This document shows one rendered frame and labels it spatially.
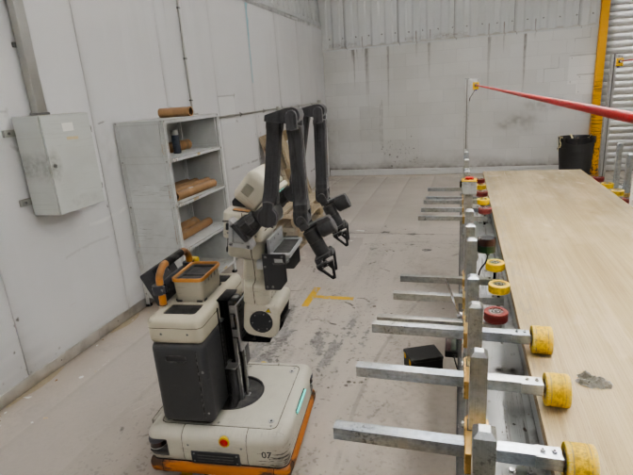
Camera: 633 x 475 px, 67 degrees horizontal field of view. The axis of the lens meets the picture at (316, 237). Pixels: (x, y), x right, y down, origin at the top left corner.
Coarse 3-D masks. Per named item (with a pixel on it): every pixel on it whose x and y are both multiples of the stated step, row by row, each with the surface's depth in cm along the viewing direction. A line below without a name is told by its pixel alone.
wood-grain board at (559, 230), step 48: (528, 192) 338; (576, 192) 328; (528, 240) 238; (576, 240) 233; (624, 240) 229; (528, 288) 184; (576, 288) 181; (624, 288) 178; (576, 336) 148; (624, 336) 146; (576, 384) 126; (624, 384) 124; (576, 432) 109; (624, 432) 108
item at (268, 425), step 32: (256, 384) 246; (288, 384) 242; (160, 416) 225; (224, 416) 221; (256, 416) 220; (288, 416) 219; (160, 448) 219; (192, 448) 214; (224, 448) 211; (256, 448) 207; (288, 448) 209
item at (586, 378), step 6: (582, 372) 128; (588, 372) 127; (582, 378) 127; (588, 378) 126; (594, 378) 124; (600, 378) 126; (582, 384) 124; (588, 384) 124; (594, 384) 124; (600, 384) 123; (606, 384) 123
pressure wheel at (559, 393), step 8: (544, 376) 118; (552, 376) 116; (560, 376) 116; (568, 376) 116; (544, 384) 119; (552, 384) 115; (560, 384) 114; (568, 384) 114; (544, 392) 119; (552, 392) 114; (560, 392) 113; (568, 392) 113; (544, 400) 117; (552, 400) 114; (560, 400) 114; (568, 400) 113
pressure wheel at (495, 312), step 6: (492, 306) 170; (498, 306) 170; (486, 312) 166; (492, 312) 167; (498, 312) 166; (504, 312) 165; (486, 318) 166; (492, 318) 164; (498, 318) 164; (504, 318) 164; (498, 324) 164
